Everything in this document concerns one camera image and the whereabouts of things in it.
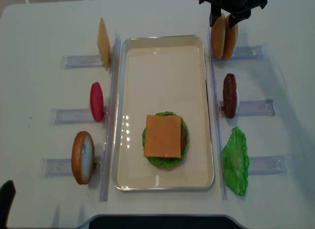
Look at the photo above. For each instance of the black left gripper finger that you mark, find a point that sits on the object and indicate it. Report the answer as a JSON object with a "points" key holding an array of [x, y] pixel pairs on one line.
{"points": [[7, 194]]}

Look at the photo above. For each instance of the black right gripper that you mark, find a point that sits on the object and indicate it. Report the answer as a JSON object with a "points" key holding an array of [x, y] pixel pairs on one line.
{"points": [[235, 7]]}

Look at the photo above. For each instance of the bun half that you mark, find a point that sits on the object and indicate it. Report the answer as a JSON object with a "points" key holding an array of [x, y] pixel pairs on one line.
{"points": [[218, 37], [231, 35]]}

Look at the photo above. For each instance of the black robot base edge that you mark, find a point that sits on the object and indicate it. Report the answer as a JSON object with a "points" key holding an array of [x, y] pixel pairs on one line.
{"points": [[162, 222]]}

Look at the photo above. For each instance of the standing brown meat patty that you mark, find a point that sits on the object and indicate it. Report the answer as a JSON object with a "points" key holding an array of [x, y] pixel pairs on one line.
{"points": [[230, 96]]}

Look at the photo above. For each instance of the brown bread bun left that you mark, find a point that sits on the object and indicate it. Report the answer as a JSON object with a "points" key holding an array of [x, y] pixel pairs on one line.
{"points": [[82, 158]]}

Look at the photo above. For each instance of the clear tomato holder track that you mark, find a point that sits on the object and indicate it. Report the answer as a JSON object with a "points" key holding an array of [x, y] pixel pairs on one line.
{"points": [[70, 116]]}

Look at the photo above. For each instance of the standing orange cheese slice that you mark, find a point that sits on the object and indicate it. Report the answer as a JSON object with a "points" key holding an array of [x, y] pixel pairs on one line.
{"points": [[103, 44]]}

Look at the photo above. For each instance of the red tomato slice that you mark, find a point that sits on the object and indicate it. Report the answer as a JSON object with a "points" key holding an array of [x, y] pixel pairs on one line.
{"points": [[96, 102]]}

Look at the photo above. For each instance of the brown meat patty on tray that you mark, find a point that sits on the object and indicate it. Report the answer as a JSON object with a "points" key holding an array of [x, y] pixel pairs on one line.
{"points": [[184, 137]]}

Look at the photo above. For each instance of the orange cheese slice on tray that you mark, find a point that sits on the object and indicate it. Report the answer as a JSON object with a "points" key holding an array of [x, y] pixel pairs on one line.
{"points": [[152, 148]]}

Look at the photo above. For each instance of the clear cheese holder track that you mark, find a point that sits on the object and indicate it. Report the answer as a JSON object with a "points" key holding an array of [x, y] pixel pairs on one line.
{"points": [[85, 61]]}

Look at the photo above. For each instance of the standing green lettuce leaf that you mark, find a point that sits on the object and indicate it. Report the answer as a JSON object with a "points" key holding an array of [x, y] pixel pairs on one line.
{"points": [[236, 162]]}

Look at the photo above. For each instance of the clear lettuce holder track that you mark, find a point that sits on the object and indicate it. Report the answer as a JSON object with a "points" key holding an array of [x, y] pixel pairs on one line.
{"points": [[271, 165]]}

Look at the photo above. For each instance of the green lettuce leaf on tray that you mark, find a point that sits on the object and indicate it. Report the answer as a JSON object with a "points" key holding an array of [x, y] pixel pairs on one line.
{"points": [[165, 163]]}

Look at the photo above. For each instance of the clear left bun holder track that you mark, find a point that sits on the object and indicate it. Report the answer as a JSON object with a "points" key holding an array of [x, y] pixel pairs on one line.
{"points": [[56, 168]]}

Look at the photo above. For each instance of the clear bun holder track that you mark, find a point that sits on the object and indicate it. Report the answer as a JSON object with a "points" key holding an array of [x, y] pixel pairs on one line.
{"points": [[257, 52], [56, 168]]}

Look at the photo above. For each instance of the clear right bun holder track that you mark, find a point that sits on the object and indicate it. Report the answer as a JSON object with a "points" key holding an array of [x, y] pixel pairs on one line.
{"points": [[257, 52]]}

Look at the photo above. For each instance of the silver metal baking tray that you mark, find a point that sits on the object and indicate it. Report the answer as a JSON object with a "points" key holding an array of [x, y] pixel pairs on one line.
{"points": [[162, 75]]}

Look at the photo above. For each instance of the clear patty holder track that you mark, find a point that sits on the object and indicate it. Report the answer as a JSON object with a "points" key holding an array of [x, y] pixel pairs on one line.
{"points": [[256, 108]]}

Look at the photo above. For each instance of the clear right long rail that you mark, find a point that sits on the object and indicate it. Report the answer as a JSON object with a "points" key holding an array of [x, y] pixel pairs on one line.
{"points": [[216, 117]]}

